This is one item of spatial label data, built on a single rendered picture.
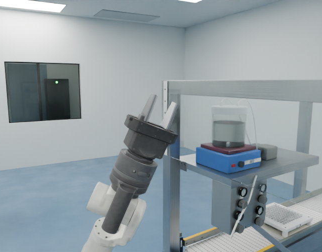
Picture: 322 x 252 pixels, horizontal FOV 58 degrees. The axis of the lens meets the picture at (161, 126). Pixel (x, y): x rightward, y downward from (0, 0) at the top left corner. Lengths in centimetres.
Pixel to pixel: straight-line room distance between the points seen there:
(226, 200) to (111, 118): 538
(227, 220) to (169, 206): 32
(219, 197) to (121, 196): 68
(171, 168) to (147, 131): 77
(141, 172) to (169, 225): 87
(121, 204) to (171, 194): 81
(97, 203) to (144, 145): 16
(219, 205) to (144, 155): 68
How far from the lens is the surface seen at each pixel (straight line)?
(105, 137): 644
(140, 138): 60
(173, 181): 138
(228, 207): 120
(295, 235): 171
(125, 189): 60
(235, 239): 165
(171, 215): 144
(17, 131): 610
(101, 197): 65
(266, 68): 534
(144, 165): 60
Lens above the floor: 164
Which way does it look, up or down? 9 degrees down
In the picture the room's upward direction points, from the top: straight up
